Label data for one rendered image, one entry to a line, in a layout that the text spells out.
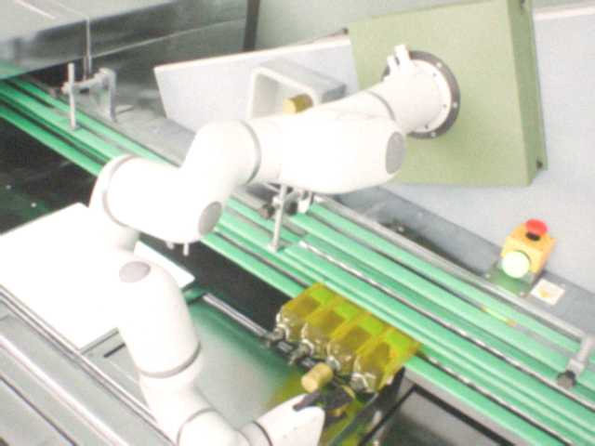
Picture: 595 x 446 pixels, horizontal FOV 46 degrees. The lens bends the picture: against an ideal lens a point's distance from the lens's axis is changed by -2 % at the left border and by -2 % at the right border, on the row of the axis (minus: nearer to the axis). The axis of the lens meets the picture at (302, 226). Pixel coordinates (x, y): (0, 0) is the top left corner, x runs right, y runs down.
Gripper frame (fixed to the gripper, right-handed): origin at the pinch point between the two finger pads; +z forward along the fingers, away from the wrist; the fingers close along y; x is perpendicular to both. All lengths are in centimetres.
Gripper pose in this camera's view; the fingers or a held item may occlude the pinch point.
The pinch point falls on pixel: (336, 406)
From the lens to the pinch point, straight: 118.8
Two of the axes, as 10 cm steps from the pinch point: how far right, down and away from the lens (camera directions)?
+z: 7.9, -2.4, 5.6
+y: 1.5, -8.1, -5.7
